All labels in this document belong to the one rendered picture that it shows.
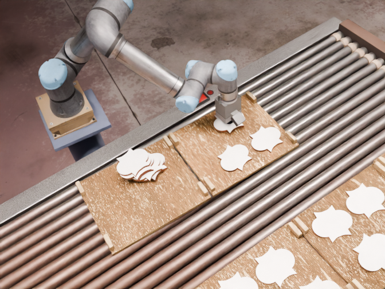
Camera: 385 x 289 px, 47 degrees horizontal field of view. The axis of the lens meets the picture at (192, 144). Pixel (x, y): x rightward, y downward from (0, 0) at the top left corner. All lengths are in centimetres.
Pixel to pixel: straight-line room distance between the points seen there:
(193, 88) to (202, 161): 32
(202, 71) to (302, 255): 73
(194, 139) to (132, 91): 163
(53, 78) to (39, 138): 148
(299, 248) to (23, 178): 208
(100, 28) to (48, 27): 269
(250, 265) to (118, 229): 49
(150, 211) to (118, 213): 12
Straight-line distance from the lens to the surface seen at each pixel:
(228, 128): 183
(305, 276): 156
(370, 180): 177
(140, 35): 388
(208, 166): 175
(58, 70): 190
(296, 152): 182
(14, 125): 351
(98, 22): 157
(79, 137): 204
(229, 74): 162
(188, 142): 183
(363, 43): 229
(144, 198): 170
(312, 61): 218
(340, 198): 171
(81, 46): 186
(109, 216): 170
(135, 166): 170
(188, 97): 158
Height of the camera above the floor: 238
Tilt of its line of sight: 53 degrees down
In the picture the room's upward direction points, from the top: 9 degrees counter-clockwise
